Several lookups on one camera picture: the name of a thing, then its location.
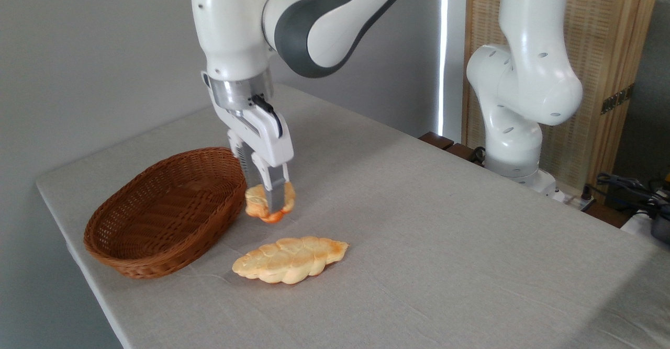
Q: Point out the white power strip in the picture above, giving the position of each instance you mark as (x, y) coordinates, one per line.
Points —
(573, 198)

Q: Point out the light grey tablecloth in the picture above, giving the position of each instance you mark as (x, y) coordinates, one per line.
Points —
(419, 244)

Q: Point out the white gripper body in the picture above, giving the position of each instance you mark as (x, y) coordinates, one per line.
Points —
(269, 139)

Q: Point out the black screen hinge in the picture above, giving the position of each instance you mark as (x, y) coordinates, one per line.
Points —
(617, 99)

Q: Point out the small round bread roll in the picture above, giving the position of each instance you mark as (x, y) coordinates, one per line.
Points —
(257, 202)

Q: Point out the brown wicker oval basket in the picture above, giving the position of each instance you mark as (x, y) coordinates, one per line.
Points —
(167, 213)

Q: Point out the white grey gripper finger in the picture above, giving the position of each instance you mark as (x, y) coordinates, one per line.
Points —
(275, 194)
(245, 163)

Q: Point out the dark grey pot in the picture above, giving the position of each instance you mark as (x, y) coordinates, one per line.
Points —
(661, 228)

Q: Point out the dark brown wooden block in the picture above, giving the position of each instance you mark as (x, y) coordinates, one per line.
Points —
(436, 140)
(463, 153)

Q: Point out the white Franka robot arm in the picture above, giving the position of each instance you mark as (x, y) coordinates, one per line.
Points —
(314, 24)

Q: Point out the long braided bread loaf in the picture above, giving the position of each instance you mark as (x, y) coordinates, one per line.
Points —
(290, 258)

